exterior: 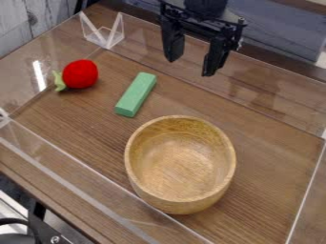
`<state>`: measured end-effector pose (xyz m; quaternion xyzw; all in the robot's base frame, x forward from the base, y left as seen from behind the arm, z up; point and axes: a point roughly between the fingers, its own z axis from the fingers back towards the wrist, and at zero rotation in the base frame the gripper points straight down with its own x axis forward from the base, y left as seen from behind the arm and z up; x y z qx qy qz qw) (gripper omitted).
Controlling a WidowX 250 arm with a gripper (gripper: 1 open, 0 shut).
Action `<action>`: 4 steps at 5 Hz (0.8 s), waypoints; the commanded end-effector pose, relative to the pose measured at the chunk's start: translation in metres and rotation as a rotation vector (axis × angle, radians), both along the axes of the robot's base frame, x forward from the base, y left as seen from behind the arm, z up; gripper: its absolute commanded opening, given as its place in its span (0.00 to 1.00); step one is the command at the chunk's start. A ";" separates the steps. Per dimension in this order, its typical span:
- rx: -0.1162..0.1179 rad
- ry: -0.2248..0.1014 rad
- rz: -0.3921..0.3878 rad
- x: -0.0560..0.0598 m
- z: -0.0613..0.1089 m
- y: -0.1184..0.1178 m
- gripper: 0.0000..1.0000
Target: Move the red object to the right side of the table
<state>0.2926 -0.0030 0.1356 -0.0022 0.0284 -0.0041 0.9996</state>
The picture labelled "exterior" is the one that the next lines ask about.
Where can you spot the green rectangular block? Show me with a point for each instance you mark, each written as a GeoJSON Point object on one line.
{"type": "Point", "coordinates": [135, 94]}

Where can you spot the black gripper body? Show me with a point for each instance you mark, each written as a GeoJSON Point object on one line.
{"type": "Point", "coordinates": [205, 17]}

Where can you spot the clear acrylic corner bracket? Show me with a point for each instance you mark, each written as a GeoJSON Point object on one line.
{"type": "Point", "coordinates": [105, 37]}

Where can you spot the clear acrylic tray wall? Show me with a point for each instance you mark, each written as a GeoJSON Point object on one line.
{"type": "Point", "coordinates": [62, 139]}

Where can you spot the red plush strawberry toy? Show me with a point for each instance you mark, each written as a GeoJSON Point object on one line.
{"type": "Point", "coordinates": [78, 75]}

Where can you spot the black table leg clamp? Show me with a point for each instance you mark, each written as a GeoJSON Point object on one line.
{"type": "Point", "coordinates": [44, 233]}

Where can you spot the wooden bowl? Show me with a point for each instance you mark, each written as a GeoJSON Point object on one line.
{"type": "Point", "coordinates": [179, 160]}

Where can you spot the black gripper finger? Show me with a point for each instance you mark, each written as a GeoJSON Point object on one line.
{"type": "Point", "coordinates": [216, 55]}
{"type": "Point", "coordinates": [172, 38]}

